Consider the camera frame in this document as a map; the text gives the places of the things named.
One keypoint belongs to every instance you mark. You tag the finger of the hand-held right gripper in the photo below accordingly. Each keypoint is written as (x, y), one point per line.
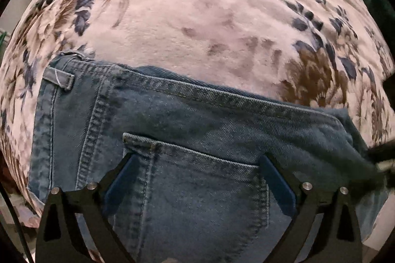
(382, 156)

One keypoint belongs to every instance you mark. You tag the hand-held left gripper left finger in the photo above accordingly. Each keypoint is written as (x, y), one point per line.
(122, 181)

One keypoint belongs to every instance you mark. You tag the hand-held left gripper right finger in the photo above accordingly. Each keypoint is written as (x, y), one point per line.
(277, 182)

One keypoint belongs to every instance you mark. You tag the blue denim pants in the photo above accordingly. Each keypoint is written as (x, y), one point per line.
(191, 139)

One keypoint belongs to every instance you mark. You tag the floral printed blanket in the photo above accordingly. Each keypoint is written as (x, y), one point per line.
(197, 19)

